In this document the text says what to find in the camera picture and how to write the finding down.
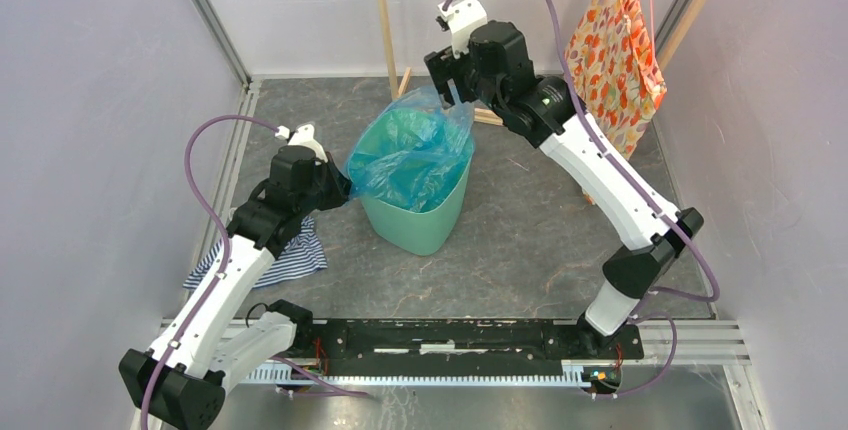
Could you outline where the blue plastic trash bag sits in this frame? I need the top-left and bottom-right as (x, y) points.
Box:
(345, 85), (475, 213)

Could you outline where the green plastic trash bin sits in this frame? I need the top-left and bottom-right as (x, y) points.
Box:
(358, 162), (471, 256)

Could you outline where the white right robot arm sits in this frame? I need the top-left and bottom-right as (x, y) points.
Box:
(425, 17), (704, 358)

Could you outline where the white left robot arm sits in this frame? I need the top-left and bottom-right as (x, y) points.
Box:
(118, 144), (351, 429)

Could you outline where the blue striped cloth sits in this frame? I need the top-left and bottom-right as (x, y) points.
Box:
(182, 216), (328, 291)

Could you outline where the floral orange cloth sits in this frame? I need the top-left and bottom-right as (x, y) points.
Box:
(564, 0), (667, 159)

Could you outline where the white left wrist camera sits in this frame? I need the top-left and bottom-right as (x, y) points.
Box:
(275, 123), (329, 163)

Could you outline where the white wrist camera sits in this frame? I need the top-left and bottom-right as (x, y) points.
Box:
(275, 123), (329, 163)
(436, 0), (489, 60)

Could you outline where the wooden clothes rack frame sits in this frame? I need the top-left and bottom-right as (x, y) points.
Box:
(369, 0), (506, 128)

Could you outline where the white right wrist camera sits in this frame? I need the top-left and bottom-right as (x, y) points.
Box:
(436, 0), (489, 60)

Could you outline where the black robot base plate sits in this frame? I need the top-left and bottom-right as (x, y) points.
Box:
(264, 299), (645, 379)

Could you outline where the white slotted cable duct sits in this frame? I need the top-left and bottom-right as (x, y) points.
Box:
(242, 362), (590, 389)

